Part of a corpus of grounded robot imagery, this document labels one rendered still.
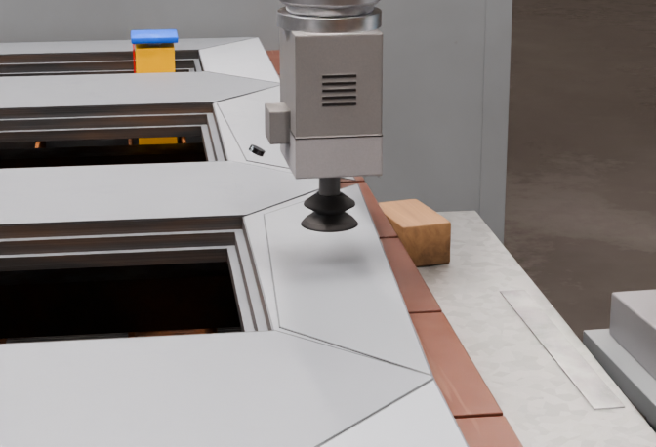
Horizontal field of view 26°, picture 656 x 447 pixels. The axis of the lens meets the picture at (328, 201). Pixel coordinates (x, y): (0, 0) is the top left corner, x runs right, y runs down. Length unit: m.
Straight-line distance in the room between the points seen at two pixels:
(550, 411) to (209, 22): 1.00
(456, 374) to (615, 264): 2.84
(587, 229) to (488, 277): 2.48
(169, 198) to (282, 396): 0.43
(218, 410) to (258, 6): 1.29
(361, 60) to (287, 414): 0.29
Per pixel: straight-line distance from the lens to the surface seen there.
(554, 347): 1.38
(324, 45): 0.99
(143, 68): 1.85
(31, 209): 1.24
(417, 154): 2.15
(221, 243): 1.20
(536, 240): 3.93
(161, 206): 1.23
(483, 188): 2.19
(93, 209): 1.23
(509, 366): 1.34
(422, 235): 1.58
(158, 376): 0.88
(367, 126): 1.01
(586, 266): 3.73
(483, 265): 1.60
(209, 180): 1.31
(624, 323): 1.39
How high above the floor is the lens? 1.20
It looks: 16 degrees down
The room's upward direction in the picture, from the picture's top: straight up
